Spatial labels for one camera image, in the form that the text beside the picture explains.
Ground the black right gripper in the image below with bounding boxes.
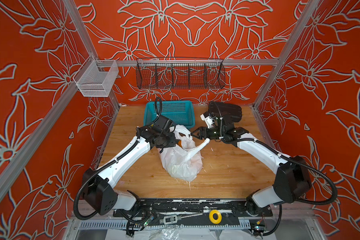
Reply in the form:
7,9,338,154
189,126,227,140

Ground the white plastic bag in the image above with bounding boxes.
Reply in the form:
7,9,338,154
158,125,210,182

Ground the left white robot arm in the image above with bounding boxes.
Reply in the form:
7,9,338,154
73,97,178,221

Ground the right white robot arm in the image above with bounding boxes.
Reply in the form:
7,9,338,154
191,102,338,215

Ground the teal plastic basket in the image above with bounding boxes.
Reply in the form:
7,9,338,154
143,101,195,130

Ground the yellow tape roll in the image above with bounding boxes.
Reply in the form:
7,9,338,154
209,210,222,225

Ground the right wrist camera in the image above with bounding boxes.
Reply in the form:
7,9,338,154
200,112,220,129

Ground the black wire wall basket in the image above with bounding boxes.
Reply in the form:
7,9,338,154
136,57,226,90

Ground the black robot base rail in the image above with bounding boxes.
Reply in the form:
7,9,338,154
130,199,273,231

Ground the clear plastic wall bin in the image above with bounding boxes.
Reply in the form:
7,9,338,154
73,55,119,97

